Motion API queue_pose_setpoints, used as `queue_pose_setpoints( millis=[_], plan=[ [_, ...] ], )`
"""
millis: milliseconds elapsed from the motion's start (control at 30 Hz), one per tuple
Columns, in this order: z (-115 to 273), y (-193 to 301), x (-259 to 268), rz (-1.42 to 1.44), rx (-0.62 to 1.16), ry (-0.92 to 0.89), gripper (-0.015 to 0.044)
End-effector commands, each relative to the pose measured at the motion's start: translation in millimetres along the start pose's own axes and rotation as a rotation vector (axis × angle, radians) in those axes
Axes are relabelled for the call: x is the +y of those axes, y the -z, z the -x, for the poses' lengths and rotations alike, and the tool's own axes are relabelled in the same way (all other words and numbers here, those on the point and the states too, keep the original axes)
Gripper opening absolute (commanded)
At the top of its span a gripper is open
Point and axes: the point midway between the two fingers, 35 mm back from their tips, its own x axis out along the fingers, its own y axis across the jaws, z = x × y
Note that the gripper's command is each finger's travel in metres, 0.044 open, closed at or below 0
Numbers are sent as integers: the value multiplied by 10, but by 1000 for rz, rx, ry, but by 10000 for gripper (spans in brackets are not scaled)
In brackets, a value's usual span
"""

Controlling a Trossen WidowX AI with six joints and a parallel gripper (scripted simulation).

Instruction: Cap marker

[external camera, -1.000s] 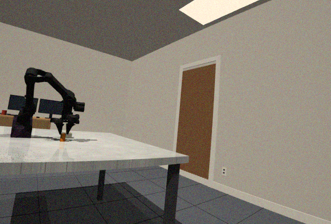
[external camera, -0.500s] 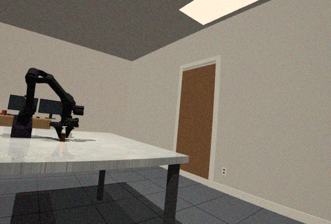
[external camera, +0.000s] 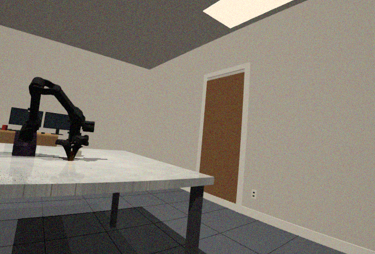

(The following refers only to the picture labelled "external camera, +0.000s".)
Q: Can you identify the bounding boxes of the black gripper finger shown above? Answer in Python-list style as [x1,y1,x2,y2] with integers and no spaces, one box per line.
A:
[62,145,73,158]
[72,145,82,158]

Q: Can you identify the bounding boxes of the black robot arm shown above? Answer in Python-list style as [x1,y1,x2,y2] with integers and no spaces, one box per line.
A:
[18,77,95,144]

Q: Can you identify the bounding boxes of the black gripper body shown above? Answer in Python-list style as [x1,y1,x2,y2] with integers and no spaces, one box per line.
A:
[55,130,89,146]

